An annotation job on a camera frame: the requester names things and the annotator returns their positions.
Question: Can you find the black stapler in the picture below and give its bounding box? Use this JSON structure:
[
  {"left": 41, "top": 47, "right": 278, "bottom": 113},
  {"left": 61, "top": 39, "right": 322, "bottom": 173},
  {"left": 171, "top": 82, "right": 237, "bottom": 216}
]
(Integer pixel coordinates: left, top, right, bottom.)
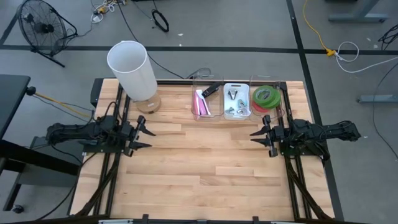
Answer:
[{"left": 201, "top": 82, "right": 221, "bottom": 98}]

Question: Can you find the white lamp with wooden base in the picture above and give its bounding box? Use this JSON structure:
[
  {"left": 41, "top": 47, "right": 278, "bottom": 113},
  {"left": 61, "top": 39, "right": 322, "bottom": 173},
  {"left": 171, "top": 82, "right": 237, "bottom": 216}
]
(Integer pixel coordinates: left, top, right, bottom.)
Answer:
[{"left": 106, "top": 40, "right": 162, "bottom": 114}]

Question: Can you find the green tape roll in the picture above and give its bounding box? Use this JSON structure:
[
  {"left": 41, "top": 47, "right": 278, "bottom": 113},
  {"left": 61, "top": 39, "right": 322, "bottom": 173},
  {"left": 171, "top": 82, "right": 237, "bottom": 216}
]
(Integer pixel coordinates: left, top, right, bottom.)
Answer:
[
  {"left": 252, "top": 85, "right": 277, "bottom": 105},
  {"left": 259, "top": 88, "right": 282, "bottom": 110}
]

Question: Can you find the white cable bundle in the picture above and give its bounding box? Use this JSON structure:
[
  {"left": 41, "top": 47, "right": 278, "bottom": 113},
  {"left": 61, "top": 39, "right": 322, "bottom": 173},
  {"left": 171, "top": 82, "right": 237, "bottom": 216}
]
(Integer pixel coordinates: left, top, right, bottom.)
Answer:
[{"left": 90, "top": 0, "right": 127, "bottom": 24}]

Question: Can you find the long black floor cable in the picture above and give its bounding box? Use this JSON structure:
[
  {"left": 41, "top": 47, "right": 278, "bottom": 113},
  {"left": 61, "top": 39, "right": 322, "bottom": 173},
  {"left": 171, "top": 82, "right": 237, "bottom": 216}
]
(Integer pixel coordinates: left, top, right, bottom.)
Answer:
[{"left": 117, "top": 0, "right": 185, "bottom": 79}]

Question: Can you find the black rig frame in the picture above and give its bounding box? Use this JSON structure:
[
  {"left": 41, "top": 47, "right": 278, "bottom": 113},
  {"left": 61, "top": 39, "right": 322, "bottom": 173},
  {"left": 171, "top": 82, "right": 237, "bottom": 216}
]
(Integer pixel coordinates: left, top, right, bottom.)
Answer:
[{"left": 70, "top": 77, "right": 335, "bottom": 224}]

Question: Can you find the white plastic bin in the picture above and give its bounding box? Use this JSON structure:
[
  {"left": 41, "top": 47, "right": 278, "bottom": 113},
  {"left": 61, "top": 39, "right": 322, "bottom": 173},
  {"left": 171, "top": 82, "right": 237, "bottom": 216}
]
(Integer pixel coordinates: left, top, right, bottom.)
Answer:
[{"left": 223, "top": 82, "right": 252, "bottom": 121}]

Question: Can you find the black control box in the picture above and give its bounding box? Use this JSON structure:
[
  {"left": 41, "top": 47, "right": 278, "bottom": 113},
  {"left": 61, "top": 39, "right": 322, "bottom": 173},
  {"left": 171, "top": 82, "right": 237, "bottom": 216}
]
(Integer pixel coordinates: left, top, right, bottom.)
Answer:
[{"left": 90, "top": 77, "right": 105, "bottom": 108}]

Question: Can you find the clear plastic bin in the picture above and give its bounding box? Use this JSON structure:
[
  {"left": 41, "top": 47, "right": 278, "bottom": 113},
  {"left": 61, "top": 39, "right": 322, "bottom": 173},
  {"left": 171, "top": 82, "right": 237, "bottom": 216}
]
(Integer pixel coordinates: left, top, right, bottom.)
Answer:
[
  {"left": 248, "top": 74, "right": 285, "bottom": 121},
  {"left": 191, "top": 74, "right": 224, "bottom": 121}
]

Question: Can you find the black floor fan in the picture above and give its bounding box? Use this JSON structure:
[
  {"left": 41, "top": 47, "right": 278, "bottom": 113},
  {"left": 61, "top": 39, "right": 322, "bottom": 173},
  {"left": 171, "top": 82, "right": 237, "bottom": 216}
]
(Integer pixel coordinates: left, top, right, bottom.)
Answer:
[{"left": 17, "top": 0, "right": 78, "bottom": 68}]

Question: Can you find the grey desk foot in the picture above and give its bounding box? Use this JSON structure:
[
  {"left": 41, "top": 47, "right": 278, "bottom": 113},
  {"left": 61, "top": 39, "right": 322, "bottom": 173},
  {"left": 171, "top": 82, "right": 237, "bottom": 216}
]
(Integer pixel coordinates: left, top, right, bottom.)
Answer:
[
  {"left": 357, "top": 95, "right": 398, "bottom": 104},
  {"left": 328, "top": 0, "right": 389, "bottom": 23}
]

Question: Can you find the yellow hanging cable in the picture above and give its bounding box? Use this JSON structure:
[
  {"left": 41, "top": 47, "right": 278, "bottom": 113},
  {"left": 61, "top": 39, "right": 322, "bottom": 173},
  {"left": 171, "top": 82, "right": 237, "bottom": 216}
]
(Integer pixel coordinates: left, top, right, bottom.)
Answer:
[{"left": 33, "top": 90, "right": 91, "bottom": 119}]

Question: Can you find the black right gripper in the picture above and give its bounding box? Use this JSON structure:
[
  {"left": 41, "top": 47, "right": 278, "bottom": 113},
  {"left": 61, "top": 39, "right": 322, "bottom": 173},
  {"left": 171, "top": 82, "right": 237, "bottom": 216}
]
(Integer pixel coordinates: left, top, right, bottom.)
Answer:
[{"left": 249, "top": 114, "right": 285, "bottom": 158}]

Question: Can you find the pink and white stapler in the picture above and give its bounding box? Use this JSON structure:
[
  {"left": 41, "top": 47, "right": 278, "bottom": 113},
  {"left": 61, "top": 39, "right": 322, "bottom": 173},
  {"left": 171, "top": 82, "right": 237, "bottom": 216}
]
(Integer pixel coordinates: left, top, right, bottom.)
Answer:
[{"left": 198, "top": 89, "right": 212, "bottom": 116}]

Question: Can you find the black desk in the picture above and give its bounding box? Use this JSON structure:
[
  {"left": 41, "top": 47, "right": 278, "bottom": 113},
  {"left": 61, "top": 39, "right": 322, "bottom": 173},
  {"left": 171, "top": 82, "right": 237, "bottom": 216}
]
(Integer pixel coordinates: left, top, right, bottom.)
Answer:
[{"left": 0, "top": 73, "right": 82, "bottom": 215}]

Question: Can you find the black cable coil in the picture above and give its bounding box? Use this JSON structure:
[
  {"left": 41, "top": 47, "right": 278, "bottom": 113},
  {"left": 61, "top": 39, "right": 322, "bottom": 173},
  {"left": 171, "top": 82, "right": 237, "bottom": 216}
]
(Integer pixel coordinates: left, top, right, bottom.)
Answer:
[{"left": 150, "top": 8, "right": 170, "bottom": 33}]

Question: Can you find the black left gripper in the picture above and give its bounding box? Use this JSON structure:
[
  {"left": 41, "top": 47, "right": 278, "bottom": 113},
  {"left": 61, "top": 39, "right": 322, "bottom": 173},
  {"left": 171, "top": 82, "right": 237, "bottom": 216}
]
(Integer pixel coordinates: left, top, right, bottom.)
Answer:
[{"left": 120, "top": 115, "right": 156, "bottom": 157}]

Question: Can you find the white floor cable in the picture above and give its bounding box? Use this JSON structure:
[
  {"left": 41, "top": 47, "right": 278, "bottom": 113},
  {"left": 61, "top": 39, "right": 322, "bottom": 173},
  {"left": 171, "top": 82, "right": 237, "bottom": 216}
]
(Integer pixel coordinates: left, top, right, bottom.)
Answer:
[{"left": 335, "top": 40, "right": 398, "bottom": 74}]

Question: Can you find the yellow extension cord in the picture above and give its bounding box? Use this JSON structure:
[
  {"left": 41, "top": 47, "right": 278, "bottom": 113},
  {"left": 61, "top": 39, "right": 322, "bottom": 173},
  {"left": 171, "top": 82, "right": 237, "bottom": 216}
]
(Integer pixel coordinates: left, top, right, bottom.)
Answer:
[{"left": 302, "top": 0, "right": 337, "bottom": 57}]

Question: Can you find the red tape roll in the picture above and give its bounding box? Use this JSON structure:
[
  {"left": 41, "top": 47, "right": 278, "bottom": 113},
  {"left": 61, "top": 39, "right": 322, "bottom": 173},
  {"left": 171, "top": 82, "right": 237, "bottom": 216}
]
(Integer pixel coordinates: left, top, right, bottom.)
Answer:
[{"left": 251, "top": 99, "right": 271, "bottom": 113}]

